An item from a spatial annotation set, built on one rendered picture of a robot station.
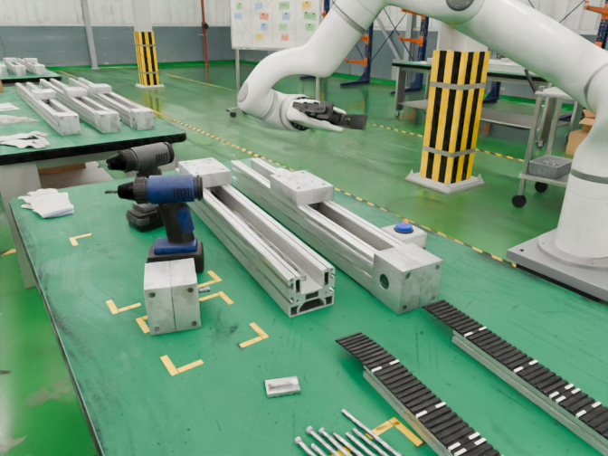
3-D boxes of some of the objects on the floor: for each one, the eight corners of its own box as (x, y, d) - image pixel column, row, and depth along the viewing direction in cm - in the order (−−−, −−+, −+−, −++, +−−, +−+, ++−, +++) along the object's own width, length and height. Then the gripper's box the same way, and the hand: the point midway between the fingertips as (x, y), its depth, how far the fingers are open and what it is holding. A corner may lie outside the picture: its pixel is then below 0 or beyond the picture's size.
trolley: (668, 218, 346) (717, 74, 306) (654, 242, 309) (707, 80, 269) (524, 187, 411) (548, 64, 370) (498, 203, 374) (523, 69, 333)
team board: (225, 118, 697) (216, -33, 619) (248, 113, 735) (242, -30, 657) (309, 130, 618) (312, -40, 541) (330, 125, 656) (335, -36, 578)
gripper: (271, 85, 103) (319, 84, 89) (332, 107, 113) (383, 109, 100) (264, 119, 104) (310, 124, 90) (324, 138, 114) (374, 145, 101)
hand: (346, 116), depth 96 cm, fingers open, 8 cm apart
